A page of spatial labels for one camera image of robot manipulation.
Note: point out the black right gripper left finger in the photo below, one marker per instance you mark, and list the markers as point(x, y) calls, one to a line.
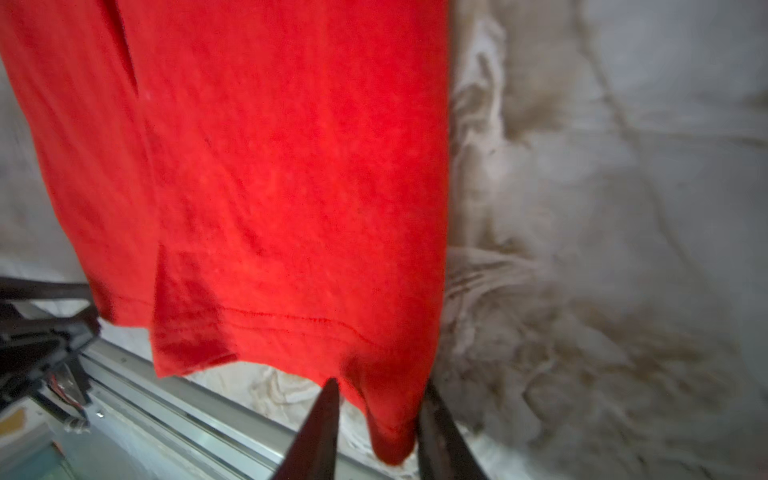
point(313, 453)

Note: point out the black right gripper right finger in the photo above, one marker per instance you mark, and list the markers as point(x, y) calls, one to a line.
point(442, 452)

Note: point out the red t shirt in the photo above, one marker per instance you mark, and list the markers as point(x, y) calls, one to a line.
point(255, 181)

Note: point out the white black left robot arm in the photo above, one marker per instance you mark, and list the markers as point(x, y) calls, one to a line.
point(45, 351)

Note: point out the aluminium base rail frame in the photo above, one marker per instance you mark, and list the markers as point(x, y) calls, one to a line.
point(131, 424)

